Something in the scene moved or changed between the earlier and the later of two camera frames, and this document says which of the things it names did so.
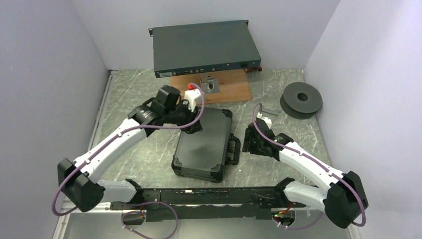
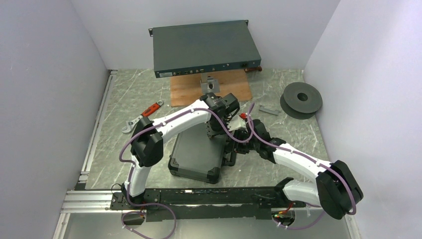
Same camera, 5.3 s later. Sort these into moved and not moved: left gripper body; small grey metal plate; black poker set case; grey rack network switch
Moved: left gripper body
Not moved: small grey metal plate; grey rack network switch; black poker set case
